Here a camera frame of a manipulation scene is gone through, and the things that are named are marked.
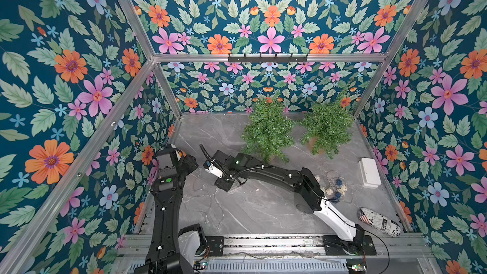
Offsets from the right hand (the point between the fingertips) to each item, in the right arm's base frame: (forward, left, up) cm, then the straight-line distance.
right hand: (226, 173), depth 87 cm
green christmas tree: (+6, -20, +23) cm, 31 cm away
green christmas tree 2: (+14, -46, +18) cm, 51 cm away
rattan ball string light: (-5, -51, -6) cm, 51 cm away
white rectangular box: (+3, -68, -3) cm, 68 cm away
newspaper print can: (-17, -64, -5) cm, 66 cm away
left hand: (+1, +13, +11) cm, 17 cm away
